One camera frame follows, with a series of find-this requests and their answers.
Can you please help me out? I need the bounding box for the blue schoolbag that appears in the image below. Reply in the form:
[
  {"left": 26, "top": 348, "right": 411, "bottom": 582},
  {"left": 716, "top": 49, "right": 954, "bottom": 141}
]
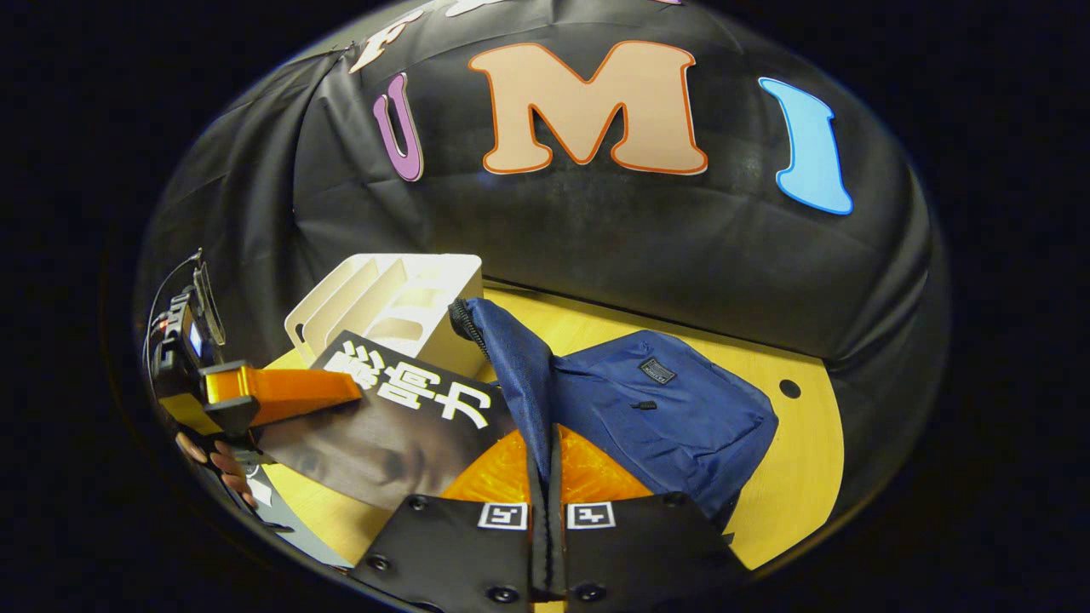
[{"left": 449, "top": 296, "right": 780, "bottom": 533}]

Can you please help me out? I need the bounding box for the black backdrop cloth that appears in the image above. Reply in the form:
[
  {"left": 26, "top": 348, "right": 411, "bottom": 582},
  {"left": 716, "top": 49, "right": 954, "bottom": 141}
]
[{"left": 136, "top": 0, "right": 950, "bottom": 546}]

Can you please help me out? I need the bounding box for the black book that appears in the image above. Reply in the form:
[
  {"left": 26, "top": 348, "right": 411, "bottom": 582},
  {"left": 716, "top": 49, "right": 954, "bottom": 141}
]
[{"left": 255, "top": 330, "right": 518, "bottom": 512}]

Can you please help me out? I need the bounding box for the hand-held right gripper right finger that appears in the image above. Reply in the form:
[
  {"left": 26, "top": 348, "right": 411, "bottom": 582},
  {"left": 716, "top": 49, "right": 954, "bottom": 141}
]
[{"left": 549, "top": 426, "right": 750, "bottom": 605}]

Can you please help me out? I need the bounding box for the white bookshelf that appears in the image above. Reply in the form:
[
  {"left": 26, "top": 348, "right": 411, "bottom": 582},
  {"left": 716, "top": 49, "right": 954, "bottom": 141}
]
[{"left": 284, "top": 253, "right": 485, "bottom": 380}]

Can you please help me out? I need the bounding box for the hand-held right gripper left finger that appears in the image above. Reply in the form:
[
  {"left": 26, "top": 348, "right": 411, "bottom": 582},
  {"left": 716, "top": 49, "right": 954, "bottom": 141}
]
[{"left": 349, "top": 428, "right": 550, "bottom": 605}]

